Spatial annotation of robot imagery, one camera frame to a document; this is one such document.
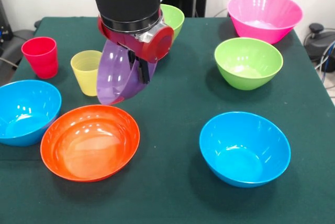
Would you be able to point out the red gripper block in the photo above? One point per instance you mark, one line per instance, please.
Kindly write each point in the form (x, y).
(157, 46)

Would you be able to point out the purple plastic bowl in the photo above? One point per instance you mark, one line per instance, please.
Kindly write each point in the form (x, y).
(112, 77)

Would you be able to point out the yellow plastic cup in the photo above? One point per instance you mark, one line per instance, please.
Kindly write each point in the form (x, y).
(85, 74)

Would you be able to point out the green plastic bowl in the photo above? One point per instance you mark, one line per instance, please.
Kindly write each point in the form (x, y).
(248, 63)
(174, 18)

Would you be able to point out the orange plastic bowl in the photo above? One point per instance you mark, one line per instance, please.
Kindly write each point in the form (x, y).
(90, 145)

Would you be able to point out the red plastic cup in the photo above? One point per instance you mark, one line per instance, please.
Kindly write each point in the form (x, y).
(40, 57)

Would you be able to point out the light blue plastic bowl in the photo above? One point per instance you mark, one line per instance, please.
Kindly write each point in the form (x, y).
(244, 150)
(26, 111)

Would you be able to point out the large magenta plastic bowl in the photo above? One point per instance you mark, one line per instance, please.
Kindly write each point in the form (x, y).
(264, 14)

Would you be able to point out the black equipment case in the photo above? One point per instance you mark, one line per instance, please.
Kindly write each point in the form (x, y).
(5, 25)

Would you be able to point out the dark green tablecloth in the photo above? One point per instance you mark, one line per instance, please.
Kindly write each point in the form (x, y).
(170, 203)

